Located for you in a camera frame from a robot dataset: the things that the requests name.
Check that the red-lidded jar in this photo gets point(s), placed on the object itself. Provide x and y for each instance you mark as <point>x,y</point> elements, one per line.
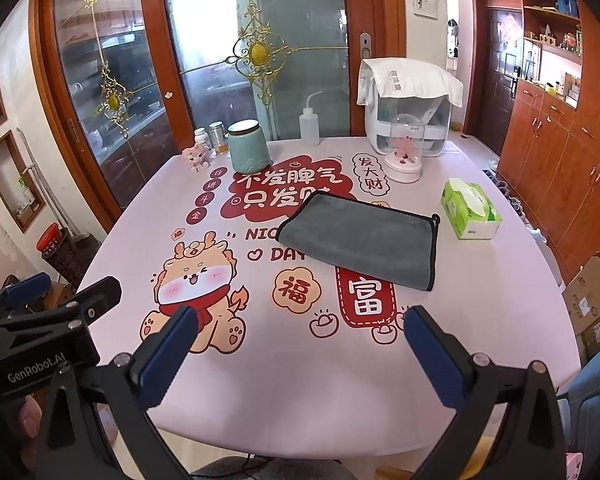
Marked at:
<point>49,241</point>

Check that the white countertop appliance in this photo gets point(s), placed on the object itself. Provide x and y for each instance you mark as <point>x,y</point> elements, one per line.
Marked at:
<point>437,125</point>

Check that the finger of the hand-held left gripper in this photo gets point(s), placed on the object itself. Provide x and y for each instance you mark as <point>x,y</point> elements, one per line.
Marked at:
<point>27,288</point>
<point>100,294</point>

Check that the large cardboard box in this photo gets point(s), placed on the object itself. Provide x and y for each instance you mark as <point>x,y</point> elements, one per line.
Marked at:
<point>587,295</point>

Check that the pink toy figure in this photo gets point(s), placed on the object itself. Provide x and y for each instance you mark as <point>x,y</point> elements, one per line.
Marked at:
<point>198,156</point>

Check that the glass dome ornament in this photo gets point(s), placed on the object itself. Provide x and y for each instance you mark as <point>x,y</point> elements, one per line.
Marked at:
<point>404,150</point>

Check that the person's left hand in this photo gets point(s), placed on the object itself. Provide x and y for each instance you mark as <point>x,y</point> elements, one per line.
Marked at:
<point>29,417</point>

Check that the small cardboard box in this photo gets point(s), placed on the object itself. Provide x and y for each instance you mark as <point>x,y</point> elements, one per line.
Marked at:
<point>597,335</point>

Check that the small glass jar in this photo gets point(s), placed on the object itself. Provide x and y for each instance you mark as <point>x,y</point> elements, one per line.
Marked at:
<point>217,137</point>

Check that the white cloth cover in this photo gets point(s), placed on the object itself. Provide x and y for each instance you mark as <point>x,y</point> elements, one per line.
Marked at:
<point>405,80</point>

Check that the blue chair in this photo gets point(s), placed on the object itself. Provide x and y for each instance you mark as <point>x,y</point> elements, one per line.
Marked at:
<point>595,395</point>

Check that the small gold door ornament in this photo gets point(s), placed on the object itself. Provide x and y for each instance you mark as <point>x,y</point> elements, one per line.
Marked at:
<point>112,100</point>

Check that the green ceramic jar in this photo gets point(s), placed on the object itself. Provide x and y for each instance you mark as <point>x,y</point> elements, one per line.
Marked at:
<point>249,147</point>

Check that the pink printed tablecloth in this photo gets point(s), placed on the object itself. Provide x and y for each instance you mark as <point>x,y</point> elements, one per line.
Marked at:
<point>290,375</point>

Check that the small white-lidded bottle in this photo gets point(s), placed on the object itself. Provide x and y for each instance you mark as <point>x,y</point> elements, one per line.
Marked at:
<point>201,137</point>

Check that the white wall switch panel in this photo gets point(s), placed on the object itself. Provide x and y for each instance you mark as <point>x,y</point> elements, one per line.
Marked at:
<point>425,6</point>

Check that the grey towel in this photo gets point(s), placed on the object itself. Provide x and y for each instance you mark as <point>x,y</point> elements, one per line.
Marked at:
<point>365,235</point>

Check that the wooden sliding glass door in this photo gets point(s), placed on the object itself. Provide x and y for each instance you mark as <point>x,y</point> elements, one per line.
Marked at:
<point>305,10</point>
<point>80,60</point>

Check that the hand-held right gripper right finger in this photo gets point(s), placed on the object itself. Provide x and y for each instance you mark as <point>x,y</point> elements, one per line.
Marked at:
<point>437,360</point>

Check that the green tissue box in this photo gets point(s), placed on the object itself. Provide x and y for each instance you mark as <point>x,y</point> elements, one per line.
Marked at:
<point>472,210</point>

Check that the dark brown entrance door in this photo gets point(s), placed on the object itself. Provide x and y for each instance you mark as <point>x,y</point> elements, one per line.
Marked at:
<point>495,75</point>

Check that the large gold door ornament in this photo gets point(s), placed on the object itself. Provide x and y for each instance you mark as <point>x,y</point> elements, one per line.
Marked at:
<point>257,52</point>

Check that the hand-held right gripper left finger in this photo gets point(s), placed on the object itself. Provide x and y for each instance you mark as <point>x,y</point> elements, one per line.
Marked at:
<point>166,355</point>

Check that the wooden wall cabinet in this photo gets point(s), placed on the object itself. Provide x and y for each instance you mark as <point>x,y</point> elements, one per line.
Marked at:
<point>560,160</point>

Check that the dark woven basket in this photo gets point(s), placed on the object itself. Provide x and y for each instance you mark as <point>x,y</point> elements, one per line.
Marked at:
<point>77,257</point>

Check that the white squeeze bottle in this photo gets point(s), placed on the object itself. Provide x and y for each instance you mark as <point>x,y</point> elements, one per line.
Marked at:
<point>310,125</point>

